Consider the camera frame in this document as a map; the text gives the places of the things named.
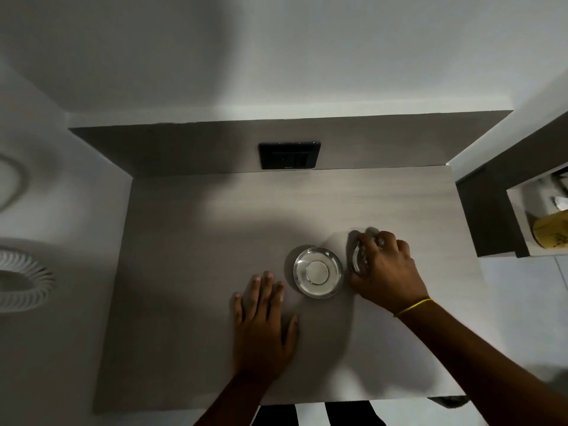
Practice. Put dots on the person's right hand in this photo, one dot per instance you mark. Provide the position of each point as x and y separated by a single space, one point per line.
389 279

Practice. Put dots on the person's left hand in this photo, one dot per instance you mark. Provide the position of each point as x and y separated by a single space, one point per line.
259 341

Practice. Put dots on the person's right middle finger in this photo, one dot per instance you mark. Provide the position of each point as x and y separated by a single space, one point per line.
387 241

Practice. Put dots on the person's right thumb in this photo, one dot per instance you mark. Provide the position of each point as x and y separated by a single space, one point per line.
358 280

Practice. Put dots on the person's left little finger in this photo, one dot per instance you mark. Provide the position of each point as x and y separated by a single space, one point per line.
237 308

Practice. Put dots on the person's left middle finger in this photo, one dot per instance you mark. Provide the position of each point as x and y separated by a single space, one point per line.
267 290

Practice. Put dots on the person's left thumb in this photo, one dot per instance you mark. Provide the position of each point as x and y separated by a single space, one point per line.
291 333

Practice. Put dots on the steel drinking glass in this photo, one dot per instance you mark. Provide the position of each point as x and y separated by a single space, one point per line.
357 259

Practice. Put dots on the person's left forearm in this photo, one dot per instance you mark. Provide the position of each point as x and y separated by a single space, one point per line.
230 403

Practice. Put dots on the person's right forearm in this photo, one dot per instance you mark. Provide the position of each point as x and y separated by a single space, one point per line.
479 372

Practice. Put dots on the round steel bowl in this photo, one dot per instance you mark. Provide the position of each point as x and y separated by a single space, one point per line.
318 273

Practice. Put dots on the yellow thread wristband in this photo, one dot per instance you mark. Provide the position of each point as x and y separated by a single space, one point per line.
413 306

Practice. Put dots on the black white striped clothing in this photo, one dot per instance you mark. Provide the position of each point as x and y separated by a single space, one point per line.
346 414

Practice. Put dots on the white crumpled item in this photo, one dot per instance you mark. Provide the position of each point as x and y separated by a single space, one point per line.
561 203

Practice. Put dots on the grey wall shelf cabinet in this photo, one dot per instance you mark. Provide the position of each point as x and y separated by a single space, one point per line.
488 208

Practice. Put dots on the black wall switch panel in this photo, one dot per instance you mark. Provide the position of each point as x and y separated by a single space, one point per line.
289 155

